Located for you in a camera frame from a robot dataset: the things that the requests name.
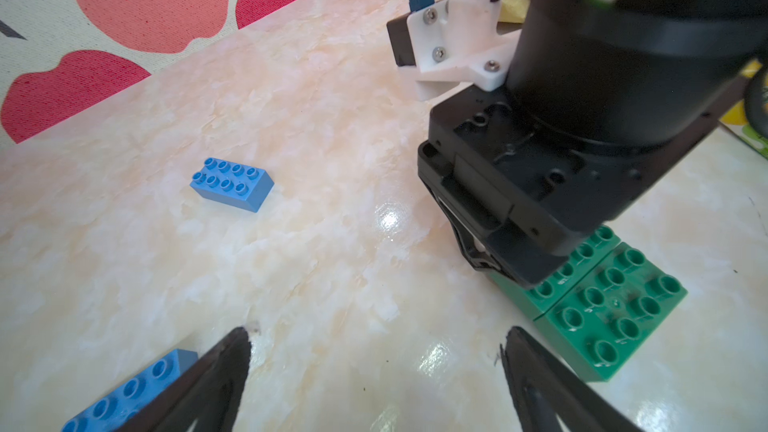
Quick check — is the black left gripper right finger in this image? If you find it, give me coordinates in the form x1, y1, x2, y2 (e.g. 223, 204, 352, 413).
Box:
500, 326, 641, 432

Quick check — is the green lego brick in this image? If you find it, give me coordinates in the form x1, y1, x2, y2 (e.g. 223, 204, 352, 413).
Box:
489, 225, 687, 382

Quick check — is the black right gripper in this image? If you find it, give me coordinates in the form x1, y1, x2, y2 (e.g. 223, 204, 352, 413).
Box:
418, 83, 747, 289

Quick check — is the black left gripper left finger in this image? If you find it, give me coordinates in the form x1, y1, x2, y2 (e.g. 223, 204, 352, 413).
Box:
119, 327, 251, 432

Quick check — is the light blue lego brick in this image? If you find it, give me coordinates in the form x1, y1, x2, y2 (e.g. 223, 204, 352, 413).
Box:
61, 349, 198, 432
190, 157, 274, 213

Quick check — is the green white juice carton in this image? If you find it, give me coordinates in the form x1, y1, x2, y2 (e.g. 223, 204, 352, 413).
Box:
720, 60, 767, 158

